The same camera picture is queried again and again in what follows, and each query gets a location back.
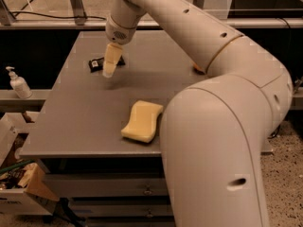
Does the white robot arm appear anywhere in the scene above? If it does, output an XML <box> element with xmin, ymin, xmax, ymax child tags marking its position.
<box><xmin>106</xmin><ymin>0</ymin><xmax>293</xmax><ymax>227</ymax></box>

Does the yellow sponge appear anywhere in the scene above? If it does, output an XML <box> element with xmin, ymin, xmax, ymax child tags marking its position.
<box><xmin>121</xmin><ymin>100</ymin><xmax>164</xmax><ymax>143</ymax></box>

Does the orange fruit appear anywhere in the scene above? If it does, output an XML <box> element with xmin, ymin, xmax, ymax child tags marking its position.
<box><xmin>193</xmin><ymin>62</ymin><xmax>205</xmax><ymax>74</ymax></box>

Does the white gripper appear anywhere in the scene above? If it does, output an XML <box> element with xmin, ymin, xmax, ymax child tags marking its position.
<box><xmin>102</xmin><ymin>17</ymin><xmax>136</xmax><ymax>78</ymax></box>

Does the grey drawer cabinet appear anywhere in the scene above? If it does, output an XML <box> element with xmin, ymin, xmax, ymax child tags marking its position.
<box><xmin>23</xmin><ymin>31</ymin><xmax>206</xmax><ymax>227</ymax></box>

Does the black rxbar chocolate wrapper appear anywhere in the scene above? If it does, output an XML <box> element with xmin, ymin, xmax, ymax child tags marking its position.
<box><xmin>88</xmin><ymin>57</ymin><xmax>125</xmax><ymax>73</ymax></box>

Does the metal frame rail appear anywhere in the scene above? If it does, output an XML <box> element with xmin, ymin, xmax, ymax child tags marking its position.
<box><xmin>0</xmin><ymin>18</ymin><xmax>303</xmax><ymax>30</ymax></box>

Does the cardboard box of clutter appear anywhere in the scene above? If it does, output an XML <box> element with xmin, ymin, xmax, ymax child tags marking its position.
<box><xmin>0</xmin><ymin>112</ymin><xmax>59</xmax><ymax>216</ymax></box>

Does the white pump soap bottle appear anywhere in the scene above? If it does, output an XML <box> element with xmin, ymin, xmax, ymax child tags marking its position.
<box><xmin>6</xmin><ymin>66</ymin><xmax>32</xmax><ymax>99</ymax></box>

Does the black cable on ledge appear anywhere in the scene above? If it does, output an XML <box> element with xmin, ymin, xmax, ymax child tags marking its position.
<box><xmin>9</xmin><ymin>10</ymin><xmax>108</xmax><ymax>22</ymax></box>

